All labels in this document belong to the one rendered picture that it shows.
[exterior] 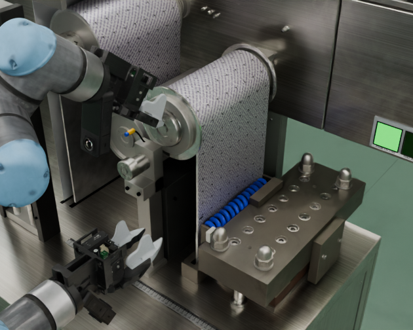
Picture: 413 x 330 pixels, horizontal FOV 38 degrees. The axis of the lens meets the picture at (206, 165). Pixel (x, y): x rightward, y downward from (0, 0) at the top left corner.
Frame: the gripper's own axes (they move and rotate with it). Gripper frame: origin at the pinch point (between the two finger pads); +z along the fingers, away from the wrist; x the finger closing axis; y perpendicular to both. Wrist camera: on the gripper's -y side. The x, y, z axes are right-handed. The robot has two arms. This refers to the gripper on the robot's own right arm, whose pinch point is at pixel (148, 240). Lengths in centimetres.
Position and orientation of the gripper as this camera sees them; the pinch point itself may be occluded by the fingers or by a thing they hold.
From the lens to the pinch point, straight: 111.2
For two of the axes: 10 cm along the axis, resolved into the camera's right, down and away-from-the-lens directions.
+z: 6.1, -4.4, 6.5
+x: -7.9, -3.5, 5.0
